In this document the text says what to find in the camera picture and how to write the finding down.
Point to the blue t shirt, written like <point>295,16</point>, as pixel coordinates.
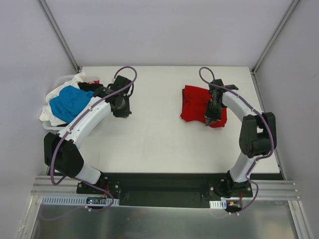
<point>67,104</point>

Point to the left white cable duct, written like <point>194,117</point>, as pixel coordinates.
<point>79,201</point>

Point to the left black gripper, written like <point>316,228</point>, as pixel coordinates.
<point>122,110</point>

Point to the right white cable duct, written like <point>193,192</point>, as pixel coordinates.
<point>222,204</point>

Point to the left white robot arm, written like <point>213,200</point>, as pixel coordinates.
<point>61,150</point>

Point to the white cable duct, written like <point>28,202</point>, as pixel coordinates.
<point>79,201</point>
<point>222,204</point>

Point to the black t shirt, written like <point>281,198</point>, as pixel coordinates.
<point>87,86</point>

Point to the white plastic laundry basket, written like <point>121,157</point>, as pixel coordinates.
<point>46,125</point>

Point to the bright red t shirt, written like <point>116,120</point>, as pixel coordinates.
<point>194,103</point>

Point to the aluminium frame rail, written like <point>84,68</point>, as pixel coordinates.
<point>119,185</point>

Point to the pink garment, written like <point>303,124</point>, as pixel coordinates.
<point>94,82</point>

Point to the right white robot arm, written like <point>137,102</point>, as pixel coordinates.
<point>257,138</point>

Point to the white t shirt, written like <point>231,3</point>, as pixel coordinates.
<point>52,109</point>

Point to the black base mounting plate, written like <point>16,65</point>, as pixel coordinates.
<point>176,200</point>

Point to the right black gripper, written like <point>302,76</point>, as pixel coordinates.
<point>212,114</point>

